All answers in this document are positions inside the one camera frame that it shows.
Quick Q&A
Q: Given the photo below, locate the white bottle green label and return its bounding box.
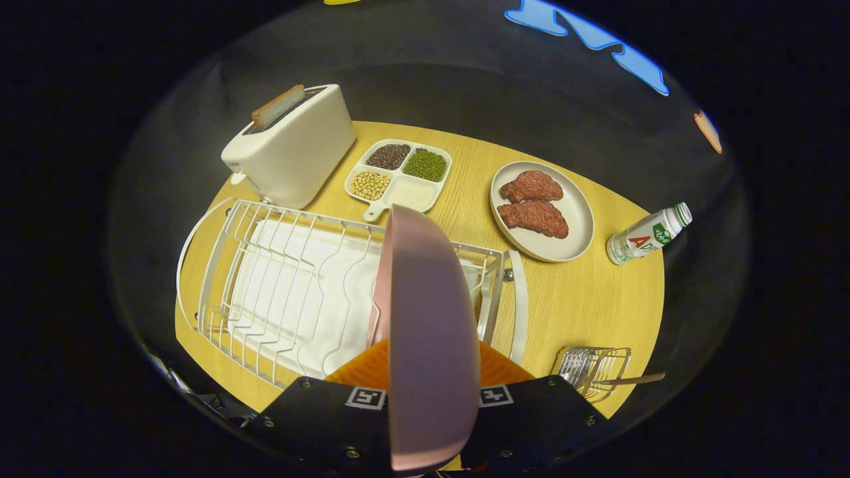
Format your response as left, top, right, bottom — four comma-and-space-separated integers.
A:
606, 202, 693, 266

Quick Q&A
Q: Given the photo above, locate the pile of yellow soybeans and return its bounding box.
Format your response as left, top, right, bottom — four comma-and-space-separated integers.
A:
350, 170, 392, 201

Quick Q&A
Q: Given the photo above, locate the white wire dish rack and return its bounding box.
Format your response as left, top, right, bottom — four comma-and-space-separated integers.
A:
176, 197, 530, 391

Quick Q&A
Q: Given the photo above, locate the white divided dish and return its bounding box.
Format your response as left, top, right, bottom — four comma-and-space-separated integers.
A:
344, 139, 453, 223

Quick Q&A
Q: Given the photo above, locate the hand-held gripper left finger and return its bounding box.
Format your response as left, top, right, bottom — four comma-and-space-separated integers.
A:
256, 339, 392, 465

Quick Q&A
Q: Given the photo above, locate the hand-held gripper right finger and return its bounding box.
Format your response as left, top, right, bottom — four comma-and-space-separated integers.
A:
462, 340, 608, 472

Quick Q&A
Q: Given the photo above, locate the wooden handled spoon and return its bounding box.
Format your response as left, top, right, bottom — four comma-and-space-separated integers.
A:
598, 372, 666, 388

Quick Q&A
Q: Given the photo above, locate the pile of dark beans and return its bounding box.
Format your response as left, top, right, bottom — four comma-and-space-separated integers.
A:
365, 143, 412, 171

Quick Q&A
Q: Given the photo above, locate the white toaster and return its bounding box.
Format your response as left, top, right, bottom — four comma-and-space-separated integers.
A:
221, 84, 357, 210

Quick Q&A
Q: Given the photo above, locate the brown toast slice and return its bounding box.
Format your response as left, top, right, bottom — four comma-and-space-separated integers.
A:
251, 84, 307, 129

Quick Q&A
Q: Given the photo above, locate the pink plate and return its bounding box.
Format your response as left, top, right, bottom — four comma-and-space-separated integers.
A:
367, 204, 481, 473

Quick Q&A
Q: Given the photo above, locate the red meat slice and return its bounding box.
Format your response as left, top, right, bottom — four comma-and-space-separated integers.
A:
499, 170, 564, 204
497, 199, 570, 240

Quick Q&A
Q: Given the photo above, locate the beige round plate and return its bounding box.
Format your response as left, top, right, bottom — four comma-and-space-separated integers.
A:
489, 161, 595, 264

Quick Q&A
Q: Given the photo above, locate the pile of green beans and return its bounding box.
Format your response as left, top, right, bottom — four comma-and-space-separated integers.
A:
402, 147, 448, 183

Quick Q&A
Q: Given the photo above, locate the white drip tray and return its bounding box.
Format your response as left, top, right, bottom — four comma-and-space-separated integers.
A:
226, 219, 479, 379

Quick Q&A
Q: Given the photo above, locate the metal wire basket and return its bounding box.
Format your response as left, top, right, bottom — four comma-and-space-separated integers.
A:
551, 346, 632, 404

